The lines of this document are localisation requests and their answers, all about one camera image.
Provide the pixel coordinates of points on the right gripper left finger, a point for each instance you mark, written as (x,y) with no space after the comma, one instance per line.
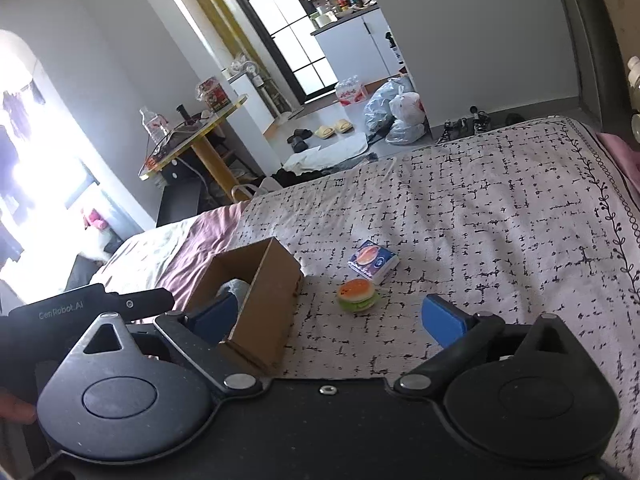
(196,337)

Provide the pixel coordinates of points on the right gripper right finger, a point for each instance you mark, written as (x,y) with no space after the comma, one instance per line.
(464,339)

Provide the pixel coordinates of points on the grey plush toy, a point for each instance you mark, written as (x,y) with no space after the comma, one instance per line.
(237,288)

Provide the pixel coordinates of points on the brown cardboard box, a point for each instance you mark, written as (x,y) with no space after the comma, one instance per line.
(266,313)

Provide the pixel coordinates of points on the pink satin sheet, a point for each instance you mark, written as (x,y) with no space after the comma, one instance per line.
(174,257)

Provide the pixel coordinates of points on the burger squishy toy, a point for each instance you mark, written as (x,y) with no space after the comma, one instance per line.
(357,295)

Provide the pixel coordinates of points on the blue tissue packet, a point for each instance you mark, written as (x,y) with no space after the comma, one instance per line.
(373,262)

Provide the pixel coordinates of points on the patterned white bedspread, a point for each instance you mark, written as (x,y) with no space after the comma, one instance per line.
(520,221)

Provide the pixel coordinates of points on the round yellow edged table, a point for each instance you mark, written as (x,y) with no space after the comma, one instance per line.
(197,141)

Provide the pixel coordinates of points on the white floor mat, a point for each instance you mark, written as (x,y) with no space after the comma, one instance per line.
(319,158)

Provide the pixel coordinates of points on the white plastic bag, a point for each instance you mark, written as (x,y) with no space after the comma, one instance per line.
(409,119)

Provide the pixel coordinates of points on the black slippers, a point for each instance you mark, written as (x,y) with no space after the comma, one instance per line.
(298,140)

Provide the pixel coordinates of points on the yellow slipper left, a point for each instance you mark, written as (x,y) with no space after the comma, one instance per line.
(324,132)

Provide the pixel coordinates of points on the yellow slipper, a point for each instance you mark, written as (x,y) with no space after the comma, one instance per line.
(343,125)
(324,132)

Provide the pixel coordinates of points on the grey garbage bag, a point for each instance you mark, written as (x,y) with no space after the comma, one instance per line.
(377,115)

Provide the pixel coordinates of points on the yellow slipper right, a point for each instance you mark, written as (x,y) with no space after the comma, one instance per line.
(343,125)

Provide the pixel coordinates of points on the pink pillow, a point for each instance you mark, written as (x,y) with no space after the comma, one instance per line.
(625,156)

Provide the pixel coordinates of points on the red snack box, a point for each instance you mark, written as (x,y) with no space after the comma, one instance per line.
(211,94)

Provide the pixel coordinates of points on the bottled water pack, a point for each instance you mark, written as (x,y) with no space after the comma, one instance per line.
(350,91)

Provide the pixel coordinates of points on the white kitchen cabinet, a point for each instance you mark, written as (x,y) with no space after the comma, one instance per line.
(357,46)

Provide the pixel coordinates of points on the clear plastic bottle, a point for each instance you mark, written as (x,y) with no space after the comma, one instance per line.
(633,78)

